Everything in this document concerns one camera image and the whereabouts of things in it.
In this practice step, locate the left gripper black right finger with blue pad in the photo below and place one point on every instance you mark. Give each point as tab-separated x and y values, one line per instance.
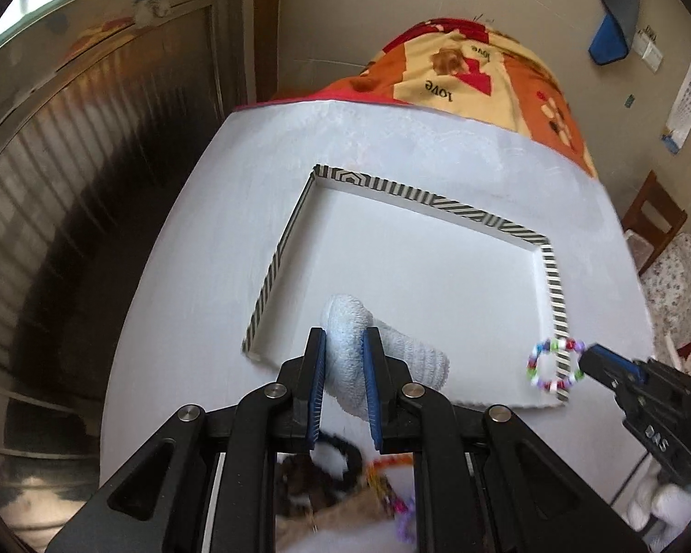
394	420

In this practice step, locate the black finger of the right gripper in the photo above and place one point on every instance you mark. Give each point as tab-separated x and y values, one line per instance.
614	371

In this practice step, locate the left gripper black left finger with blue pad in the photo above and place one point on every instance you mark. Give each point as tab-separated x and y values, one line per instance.
304	377

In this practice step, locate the black scrunchie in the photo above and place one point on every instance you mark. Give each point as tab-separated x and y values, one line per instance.
334	467

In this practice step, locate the beige leopard bow hairclip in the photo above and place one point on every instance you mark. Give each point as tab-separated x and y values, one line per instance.
308	499

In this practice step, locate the floral fabric pile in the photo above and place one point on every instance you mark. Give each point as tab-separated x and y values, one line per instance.
666	286

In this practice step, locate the striped white tray box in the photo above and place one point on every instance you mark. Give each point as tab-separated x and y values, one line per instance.
484	290

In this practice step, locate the brown wooden chair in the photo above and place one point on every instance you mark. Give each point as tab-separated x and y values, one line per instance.
655	218

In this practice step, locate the orange red love blanket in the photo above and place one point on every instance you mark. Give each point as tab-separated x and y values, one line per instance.
470	70

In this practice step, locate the blue grey hanging cloth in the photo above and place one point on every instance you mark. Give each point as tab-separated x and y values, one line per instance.
614	38

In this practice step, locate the white wall calendar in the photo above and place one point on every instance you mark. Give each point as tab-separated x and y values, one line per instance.
678	125

